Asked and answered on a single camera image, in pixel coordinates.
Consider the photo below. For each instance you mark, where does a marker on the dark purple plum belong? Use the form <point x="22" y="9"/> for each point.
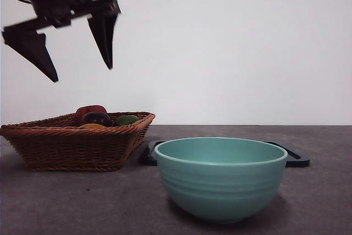
<point x="94" y="119"/>

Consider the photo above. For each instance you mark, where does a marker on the teal ribbed bowl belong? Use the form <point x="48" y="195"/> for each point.
<point x="220" y="185"/>

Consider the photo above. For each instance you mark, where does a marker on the dark rectangular tray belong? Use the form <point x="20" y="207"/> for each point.
<point x="298" y="161"/>

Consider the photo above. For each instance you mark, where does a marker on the red apple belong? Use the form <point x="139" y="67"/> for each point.
<point x="86" y="109"/>

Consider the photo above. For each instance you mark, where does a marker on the orange-brown kiwifruit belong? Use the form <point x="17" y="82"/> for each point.
<point x="93" y="126"/>

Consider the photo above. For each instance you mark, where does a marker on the brown wicker basket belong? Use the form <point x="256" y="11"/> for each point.
<point x="68" y="147"/>

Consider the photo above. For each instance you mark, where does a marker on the green avocado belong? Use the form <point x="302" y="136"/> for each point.
<point x="126" y="120"/>

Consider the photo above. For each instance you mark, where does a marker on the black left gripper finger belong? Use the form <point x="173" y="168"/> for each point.
<point x="105" y="37"/>
<point x="33" y="48"/>

